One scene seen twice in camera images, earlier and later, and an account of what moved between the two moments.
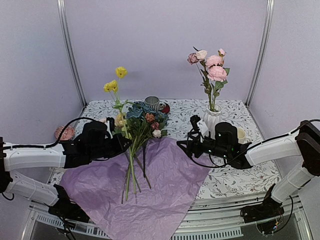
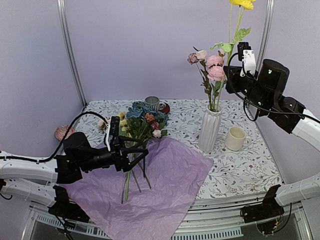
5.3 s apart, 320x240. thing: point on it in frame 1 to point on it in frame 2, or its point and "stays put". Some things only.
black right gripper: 191,144 to 231,86
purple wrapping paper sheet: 94,195 stays put
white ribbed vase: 211,117 stays put
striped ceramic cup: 153,102 stays put
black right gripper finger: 117,144 to 126,164
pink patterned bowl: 68,133 stays put
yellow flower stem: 114,86 to 236,12
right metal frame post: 265,48 stays put
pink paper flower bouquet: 138,123 stays put
